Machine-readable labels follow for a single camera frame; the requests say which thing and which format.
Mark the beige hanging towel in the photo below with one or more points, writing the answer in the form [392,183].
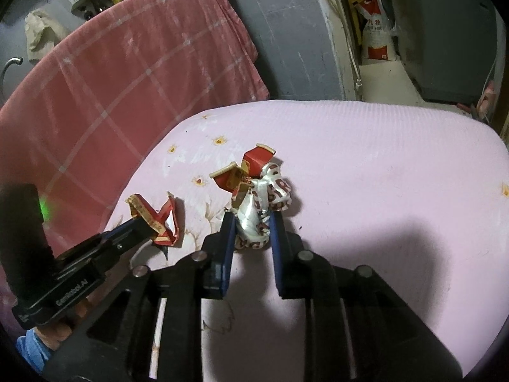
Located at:
[43,33]

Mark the person's left hand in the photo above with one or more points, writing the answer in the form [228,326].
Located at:
[56,332]

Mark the red cardboard scrap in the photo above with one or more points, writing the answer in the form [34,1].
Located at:
[237,179]

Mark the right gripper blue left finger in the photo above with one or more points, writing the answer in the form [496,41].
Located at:
[166,340]

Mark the pink floral table cloth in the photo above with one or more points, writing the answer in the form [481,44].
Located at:
[420,195]

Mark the white red rice sack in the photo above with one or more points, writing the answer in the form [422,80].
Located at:
[377,40]

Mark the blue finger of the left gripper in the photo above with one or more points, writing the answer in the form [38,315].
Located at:
[127,238]
[119,225]

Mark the white red wrapper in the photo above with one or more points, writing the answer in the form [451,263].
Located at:
[253,202]

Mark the red gold torn carton piece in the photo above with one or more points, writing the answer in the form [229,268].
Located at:
[163,221]

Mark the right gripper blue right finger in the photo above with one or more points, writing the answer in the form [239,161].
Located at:
[347,312]

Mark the red checked counter cloth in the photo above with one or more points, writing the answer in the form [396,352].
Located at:
[88,114]

